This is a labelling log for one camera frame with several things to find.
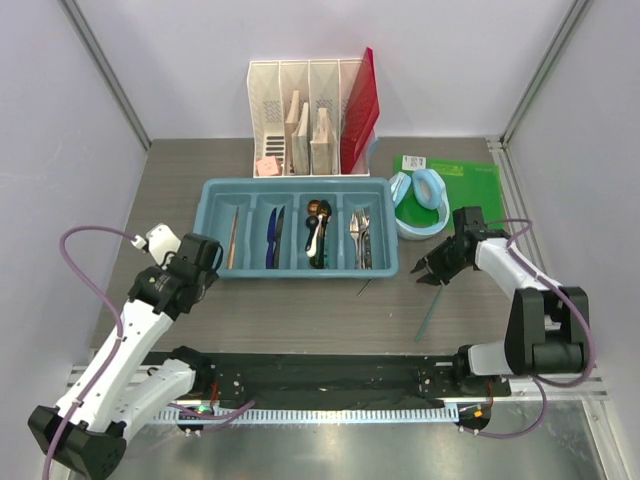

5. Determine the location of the purple handled utensil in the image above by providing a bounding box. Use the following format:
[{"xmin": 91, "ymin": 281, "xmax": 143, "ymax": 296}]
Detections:
[{"xmin": 265, "ymin": 208, "xmax": 277, "ymax": 269}]

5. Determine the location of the white ceramic spoon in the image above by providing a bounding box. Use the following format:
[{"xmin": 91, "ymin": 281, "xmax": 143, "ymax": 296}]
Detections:
[{"xmin": 305, "ymin": 214, "xmax": 323, "ymax": 258}]

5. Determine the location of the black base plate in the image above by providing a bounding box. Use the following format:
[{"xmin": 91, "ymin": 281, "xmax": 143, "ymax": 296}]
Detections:
[{"xmin": 144, "ymin": 349, "xmax": 511, "ymax": 409}]

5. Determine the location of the wooden board middle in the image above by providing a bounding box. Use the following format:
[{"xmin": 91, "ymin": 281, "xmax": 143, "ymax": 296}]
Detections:
[{"xmin": 292, "ymin": 102, "xmax": 310, "ymax": 175}]

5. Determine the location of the pink cube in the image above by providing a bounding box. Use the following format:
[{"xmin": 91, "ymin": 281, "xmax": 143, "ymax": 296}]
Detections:
[{"xmin": 255, "ymin": 156, "xmax": 281, "ymax": 177}]

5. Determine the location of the gold spoon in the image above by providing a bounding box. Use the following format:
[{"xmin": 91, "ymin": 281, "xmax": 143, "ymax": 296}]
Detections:
[{"xmin": 307, "ymin": 200, "xmax": 321, "ymax": 216}]

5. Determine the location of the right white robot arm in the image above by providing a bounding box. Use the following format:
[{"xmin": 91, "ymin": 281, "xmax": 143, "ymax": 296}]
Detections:
[{"xmin": 412, "ymin": 207, "xmax": 595, "ymax": 395}]

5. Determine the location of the patterned handle fork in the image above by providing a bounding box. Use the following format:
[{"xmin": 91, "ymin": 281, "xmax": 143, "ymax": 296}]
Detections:
[{"xmin": 361, "ymin": 229, "xmax": 372, "ymax": 269}]

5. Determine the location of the black measuring spoon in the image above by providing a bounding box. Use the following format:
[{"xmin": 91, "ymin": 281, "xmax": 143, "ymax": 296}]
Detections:
[{"xmin": 305, "ymin": 215, "xmax": 319, "ymax": 251}]

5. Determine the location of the green cutting mat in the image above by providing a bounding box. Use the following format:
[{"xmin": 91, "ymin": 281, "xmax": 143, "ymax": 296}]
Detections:
[{"xmin": 393, "ymin": 155, "xmax": 505, "ymax": 227}]

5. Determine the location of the white file organizer rack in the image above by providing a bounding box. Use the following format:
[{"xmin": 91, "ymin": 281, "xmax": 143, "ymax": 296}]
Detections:
[{"xmin": 247, "ymin": 58, "xmax": 377, "ymax": 180}]

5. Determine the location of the black knife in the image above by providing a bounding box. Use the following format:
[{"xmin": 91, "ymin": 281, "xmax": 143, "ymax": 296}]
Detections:
[{"xmin": 273, "ymin": 206, "xmax": 286, "ymax": 269}]

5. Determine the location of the light wooden board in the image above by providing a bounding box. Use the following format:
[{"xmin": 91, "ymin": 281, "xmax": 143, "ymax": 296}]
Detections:
[{"xmin": 284, "ymin": 90, "xmax": 300, "ymax": 175}]

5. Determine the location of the blue plastic cutlery tray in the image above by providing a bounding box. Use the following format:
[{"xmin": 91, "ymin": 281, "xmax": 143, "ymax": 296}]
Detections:
[{"xmin": 194, "ymin": 177, "xmax": 399, "ymax": 280}]

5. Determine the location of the wooden board right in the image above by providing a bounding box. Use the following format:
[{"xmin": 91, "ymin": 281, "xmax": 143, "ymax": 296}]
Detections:
[{"xmin": 310, "ymin": 108, "xmax": 333, "ymax": 175}]

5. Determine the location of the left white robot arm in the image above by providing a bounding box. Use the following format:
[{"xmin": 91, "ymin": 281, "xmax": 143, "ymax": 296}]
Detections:
[{"xmin": 28, "ymin": 224, "xmax": 223, "ymax": 479}]

